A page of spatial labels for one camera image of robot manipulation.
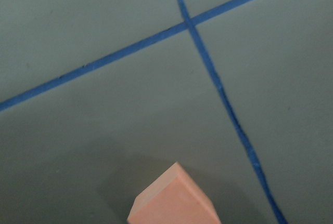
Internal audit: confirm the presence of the orange foam block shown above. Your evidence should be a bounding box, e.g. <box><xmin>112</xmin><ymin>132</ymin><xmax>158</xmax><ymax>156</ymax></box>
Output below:
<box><xmin>127</xmin><ymin>162</ymin><xmax>221</xmax><ymax>223</ymax></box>

